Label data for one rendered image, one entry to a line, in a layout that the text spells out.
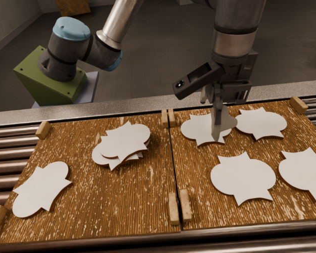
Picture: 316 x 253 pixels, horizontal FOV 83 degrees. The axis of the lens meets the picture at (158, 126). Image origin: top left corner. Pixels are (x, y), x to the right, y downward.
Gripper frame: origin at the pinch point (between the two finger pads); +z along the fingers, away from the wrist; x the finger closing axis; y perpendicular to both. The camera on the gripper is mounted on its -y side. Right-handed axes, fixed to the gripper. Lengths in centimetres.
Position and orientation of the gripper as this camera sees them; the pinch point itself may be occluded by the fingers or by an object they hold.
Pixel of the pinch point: (206, 121)
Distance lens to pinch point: 51.9
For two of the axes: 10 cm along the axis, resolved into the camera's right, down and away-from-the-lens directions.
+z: 0.7, 6.8, 7.3
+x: -0.5, -7.3, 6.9
